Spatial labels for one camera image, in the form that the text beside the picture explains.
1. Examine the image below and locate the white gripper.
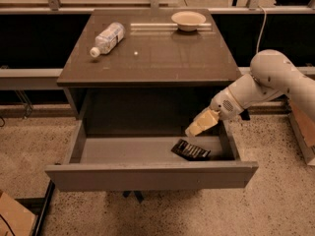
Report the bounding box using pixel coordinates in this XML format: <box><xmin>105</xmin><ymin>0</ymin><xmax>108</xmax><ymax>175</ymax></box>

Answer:
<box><xmin>185</xmin><ymin>88</ymin><xmax>244</xmax><ymax>137</ymax></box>

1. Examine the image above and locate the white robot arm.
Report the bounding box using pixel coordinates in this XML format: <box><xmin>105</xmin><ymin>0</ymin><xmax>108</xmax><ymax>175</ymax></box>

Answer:
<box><xmin>185</xmin><ymin>50</ymin><xmax>315</xmax><ymax>137</ymax></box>

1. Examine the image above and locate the dark grey drawer cabinet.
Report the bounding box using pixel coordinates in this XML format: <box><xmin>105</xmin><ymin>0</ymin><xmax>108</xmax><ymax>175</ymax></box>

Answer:
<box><xmin>63</xmin><ymin>9</ymin><xmax>238</xmax><ymax>137</ymax></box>

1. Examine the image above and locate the open grey top drawer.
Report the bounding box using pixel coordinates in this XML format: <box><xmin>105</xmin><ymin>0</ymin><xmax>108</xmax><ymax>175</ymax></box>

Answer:
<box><xmin>45</xmin><ymin>121</ymin><xmax>258</xmax><ymax>192</ymax></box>

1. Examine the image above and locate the cardboard box right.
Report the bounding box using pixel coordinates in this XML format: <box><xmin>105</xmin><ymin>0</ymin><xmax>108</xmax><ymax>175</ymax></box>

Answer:
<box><xmin>288</xmin><ymin>100</ymin><xmax>315</xmax><ymax>166</ymax></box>

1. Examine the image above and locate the cardboard box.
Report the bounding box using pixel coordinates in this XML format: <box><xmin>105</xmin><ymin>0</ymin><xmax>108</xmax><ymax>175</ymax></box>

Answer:
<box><xmin>0</xmin><ymin>191</ymin><xmax>35</xmax><ymax>236</ymax></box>
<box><xmin>288</xmin><ymin>100</ymin><xmax>315</xmax><ymax>166</ymax></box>

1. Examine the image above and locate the white paper bowl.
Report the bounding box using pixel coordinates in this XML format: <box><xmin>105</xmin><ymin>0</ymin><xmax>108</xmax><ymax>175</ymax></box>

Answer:
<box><xmin>171</xmin><ymin>11</ymin><xmax>206</xmax><ymax>31</ymax></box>

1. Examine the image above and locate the clear plastic water bottle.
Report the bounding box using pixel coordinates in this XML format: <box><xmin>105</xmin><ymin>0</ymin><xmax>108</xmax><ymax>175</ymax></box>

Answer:
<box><xmin>90</xmin><ymin>23</ymin><xmax>125</xmax><ymax>58</ymax></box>

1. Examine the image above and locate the grey metal railing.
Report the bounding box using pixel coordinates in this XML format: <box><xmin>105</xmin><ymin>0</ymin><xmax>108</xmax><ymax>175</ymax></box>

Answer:
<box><xmin>0</xmin><ymin>67</ymin><xmax>251</xmax><ymax>90</ymax></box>

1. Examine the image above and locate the cardboard box bottom left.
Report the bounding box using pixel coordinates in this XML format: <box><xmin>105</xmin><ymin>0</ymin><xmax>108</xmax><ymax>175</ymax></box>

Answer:
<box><xmin>0</xmin><ymin>191</ymin><xmax>35</xmax><ymax>236</ymax></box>

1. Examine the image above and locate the white cable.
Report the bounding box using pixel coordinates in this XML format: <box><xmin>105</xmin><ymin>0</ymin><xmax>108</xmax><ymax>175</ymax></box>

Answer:
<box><xmin>255</xmin><ymin>6</ymin><xmax>268</xmax><ymax>55</ymax></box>

